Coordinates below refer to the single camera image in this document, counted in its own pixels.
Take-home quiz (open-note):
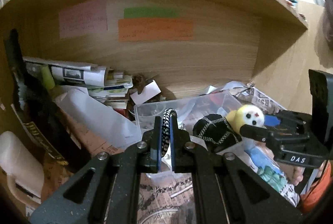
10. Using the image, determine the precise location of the pink paper note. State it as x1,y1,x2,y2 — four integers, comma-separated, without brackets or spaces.
59,0,107,39

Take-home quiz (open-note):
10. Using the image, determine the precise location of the stack of papers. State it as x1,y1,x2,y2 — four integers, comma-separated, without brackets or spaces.
87,70,133,109

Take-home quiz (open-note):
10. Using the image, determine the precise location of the translucent white plastic lid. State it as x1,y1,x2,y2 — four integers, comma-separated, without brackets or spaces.
55,89,142,149

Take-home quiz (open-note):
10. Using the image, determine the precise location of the rolled newspaper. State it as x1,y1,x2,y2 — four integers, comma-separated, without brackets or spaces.
23,56,109,87

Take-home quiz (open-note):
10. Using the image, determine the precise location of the dark wine bottle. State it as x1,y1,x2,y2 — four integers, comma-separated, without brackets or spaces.
3,29,91,173

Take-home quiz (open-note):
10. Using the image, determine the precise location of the black white-striped soft ball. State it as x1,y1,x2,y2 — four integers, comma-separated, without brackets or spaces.
193,114,242,153

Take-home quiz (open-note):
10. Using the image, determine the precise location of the vintage newspaper print mat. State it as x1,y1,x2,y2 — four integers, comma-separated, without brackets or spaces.
38,109,198,224

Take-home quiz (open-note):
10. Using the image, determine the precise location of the green paper note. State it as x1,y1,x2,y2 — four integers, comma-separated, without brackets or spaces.
124,7,180,19

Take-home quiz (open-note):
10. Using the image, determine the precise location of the white small card box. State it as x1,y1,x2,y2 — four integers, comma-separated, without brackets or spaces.
130,80,161,105

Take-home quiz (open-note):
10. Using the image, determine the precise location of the yellow white plush ball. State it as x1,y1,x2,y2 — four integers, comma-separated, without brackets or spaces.
234,105,265,128

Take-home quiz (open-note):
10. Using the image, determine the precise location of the clear plastic storage bin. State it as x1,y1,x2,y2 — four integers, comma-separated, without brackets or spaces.
134,90,259,185

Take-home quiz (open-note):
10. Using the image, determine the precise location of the person's right hand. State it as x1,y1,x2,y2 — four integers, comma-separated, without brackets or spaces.
291,160,331,187

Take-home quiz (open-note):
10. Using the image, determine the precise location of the wooden shelf cabinet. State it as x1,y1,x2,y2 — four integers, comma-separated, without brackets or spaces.
1,0,332,112

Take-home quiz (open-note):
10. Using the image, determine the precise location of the cream plastic container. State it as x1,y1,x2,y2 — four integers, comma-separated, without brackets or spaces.
1,131,45,209

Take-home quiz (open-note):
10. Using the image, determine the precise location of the orange paper note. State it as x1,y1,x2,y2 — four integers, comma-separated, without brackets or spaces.
118,18,194,42

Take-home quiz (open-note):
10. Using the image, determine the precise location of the black white braided cord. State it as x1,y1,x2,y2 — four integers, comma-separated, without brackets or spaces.
160,108,178,158

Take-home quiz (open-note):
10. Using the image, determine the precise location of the crumpled newspaper sheet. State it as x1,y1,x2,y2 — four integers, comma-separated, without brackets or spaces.
203,81,286,114

